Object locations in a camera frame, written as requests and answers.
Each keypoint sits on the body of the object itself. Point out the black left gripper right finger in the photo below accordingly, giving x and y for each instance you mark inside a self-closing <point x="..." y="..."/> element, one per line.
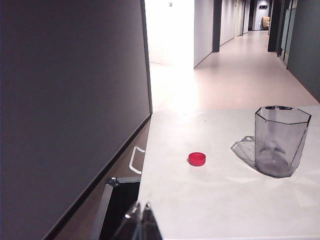
<point x="149" y="225"/>

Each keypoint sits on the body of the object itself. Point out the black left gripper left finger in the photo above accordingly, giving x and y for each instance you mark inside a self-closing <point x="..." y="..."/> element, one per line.
<point x="130" y="225"/>

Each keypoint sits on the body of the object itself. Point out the red plastic bottle cap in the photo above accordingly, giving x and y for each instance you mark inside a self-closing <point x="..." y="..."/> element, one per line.
<point x="197" y="159"/>

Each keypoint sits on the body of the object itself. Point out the clear octagonal glass cup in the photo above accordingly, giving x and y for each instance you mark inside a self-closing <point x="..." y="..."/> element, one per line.
<point x="277" y="145"/>

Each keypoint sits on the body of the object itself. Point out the beige chair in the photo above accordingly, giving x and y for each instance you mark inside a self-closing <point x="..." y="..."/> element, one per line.
<point x="266" y="21"/>

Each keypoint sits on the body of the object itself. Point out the dark hanging corridor sign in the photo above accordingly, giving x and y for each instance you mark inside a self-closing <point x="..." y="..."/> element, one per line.
<point x="263" y="7"/>

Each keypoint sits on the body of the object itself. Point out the grey metal base frame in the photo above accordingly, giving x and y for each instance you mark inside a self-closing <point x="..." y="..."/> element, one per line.
<point x="102" y="207"/>

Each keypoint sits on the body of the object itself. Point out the white scissor table frame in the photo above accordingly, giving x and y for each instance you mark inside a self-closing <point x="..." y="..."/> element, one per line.
<point x="132" y="162"/>

